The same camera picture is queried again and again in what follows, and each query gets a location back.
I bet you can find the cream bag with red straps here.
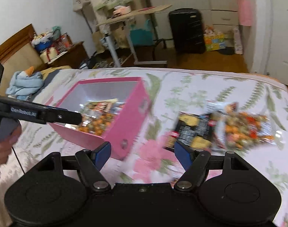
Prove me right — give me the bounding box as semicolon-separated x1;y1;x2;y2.
40;47;59;64

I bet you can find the yellow pillow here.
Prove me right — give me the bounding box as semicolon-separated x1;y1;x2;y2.
40;65;72;76

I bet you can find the black cracker packet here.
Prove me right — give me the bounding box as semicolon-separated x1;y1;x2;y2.
163;112;220;150

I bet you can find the black cable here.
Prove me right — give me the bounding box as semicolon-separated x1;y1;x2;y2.
12;145;26;174

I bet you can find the pink paper bag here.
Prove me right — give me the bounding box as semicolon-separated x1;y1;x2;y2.
237;0;253;26

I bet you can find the person's left hand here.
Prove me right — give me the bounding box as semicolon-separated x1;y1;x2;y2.
0;125;23;169

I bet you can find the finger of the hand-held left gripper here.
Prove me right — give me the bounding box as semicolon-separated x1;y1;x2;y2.
46;106;82;126

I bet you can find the teal bag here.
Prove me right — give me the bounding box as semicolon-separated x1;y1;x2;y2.
130;20;154;46

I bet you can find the blue and white bundle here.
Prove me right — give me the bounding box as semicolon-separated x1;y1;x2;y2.
31;26;61;52

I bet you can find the wooden overbed table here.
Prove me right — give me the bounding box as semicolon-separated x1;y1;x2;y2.
95;4;173;68

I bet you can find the white door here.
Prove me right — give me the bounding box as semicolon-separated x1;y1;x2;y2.
250;0;288;88

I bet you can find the pink cardboard box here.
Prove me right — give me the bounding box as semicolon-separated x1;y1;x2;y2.
49;77;152;161

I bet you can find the colourful gift bag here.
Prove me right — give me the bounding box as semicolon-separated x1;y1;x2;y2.
203;26;226;51

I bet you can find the pink and white tissue box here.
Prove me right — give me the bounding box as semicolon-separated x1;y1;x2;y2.
112;5;132;16

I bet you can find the red box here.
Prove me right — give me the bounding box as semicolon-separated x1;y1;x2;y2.
55;33;72;52

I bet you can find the clear bag of coated peanuts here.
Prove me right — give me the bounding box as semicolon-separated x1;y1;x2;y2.
78;113;118;138
213;102;284;150

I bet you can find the black suitcase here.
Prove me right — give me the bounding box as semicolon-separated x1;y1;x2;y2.
168;8;206;54

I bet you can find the canvas tote bag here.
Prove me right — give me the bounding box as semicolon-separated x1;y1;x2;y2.
72;0;91;12

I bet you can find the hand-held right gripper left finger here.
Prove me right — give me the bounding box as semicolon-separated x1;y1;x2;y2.
36;141;112;192

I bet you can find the white printed gift bag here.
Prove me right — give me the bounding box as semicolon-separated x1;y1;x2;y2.
233;26;243;54

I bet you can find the wooden headboard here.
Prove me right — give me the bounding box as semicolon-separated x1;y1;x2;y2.
0;24;44;76

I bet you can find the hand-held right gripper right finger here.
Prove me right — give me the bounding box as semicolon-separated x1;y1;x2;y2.
174;141;250;192

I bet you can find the brown paper bag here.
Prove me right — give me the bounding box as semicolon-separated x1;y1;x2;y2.
91;30;106;52

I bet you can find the blue folded cloth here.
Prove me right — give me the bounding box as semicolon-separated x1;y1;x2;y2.
5;67;44;101

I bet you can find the pair of shoes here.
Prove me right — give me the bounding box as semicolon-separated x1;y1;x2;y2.
92;60;122;69

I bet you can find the wooden nightstand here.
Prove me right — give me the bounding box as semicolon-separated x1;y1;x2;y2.
48;41;89;69

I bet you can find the beige patterned bag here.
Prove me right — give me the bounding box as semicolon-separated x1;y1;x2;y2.
108;26;130;49

